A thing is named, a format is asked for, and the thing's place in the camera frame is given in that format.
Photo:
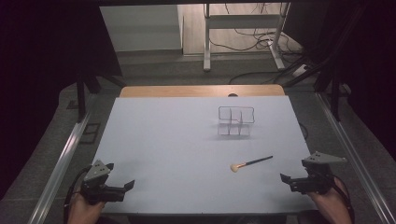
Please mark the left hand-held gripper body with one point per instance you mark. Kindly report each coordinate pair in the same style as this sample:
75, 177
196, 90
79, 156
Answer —
99, 186

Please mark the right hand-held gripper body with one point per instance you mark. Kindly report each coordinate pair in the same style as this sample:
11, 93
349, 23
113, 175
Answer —
317, 179

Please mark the clear acrylic compartment organizer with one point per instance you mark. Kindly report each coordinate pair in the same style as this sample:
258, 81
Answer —
236, 121

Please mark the person's right hand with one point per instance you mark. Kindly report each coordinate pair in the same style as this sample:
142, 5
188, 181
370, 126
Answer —
331, 205

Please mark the person's left hand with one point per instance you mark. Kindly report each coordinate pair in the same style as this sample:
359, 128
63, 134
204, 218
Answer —
82, 211

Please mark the black floor socket plate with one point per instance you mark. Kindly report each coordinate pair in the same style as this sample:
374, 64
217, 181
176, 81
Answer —
90, 133

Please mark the black metal stand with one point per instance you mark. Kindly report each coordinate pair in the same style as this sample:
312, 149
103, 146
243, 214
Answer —
334, 93
81, 96

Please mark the white power strip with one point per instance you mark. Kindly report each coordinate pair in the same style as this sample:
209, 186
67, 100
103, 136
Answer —
299, 70

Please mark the white cabinet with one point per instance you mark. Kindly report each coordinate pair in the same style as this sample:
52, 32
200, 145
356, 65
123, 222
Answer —
143, 28

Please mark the aluminium rail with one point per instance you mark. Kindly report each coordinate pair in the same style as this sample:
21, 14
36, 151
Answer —
59, 168
355, 155

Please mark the white metal desk frame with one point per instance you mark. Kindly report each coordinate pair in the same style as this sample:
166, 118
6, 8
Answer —
243, 21

